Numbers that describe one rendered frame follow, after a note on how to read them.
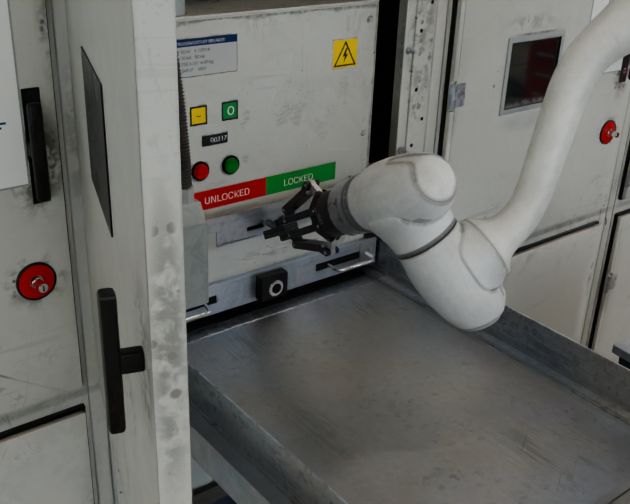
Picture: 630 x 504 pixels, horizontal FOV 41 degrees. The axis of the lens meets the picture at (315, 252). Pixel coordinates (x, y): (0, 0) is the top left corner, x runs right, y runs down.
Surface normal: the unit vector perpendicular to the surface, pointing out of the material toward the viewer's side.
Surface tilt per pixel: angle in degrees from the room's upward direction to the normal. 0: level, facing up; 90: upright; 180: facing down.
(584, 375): 90
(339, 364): 0
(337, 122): 90
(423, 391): 0
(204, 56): 90
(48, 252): 90
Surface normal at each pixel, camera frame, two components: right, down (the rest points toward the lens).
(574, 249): 0.61, 0.36
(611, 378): -0.79, 0.24
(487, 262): 0.29, 0.10
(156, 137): 0.34, 0.41
